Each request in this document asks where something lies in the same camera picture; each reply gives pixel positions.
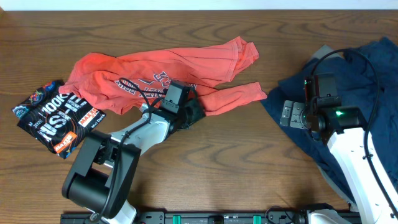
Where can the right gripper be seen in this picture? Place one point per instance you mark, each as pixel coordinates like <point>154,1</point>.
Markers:
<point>295,120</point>

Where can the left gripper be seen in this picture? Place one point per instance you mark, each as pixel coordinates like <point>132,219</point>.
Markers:
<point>194,105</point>

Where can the red printed t-shirt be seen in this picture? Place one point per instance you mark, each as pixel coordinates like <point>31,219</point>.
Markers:
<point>121,83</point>

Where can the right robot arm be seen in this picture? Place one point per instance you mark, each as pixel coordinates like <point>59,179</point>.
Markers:
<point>343,131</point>

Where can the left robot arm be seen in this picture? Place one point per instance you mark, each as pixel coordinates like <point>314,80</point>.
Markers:
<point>101,175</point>

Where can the navy blue garment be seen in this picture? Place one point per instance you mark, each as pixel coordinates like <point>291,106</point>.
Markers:
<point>361,82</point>

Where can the black printed folded shirt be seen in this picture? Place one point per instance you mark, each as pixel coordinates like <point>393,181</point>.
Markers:
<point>59,121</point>

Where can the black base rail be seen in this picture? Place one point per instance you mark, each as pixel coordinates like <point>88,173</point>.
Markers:
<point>271,216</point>

